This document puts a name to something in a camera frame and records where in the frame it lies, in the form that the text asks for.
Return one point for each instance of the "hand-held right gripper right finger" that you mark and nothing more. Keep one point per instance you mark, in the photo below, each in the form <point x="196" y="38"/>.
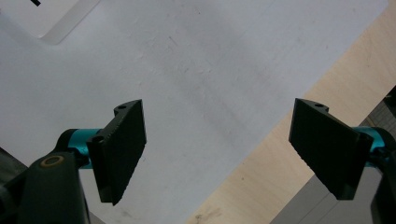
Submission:
<point x="327" y="146"/>

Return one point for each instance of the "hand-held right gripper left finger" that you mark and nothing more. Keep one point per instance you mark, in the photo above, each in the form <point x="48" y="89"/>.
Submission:
<point x="120" y="152"/>

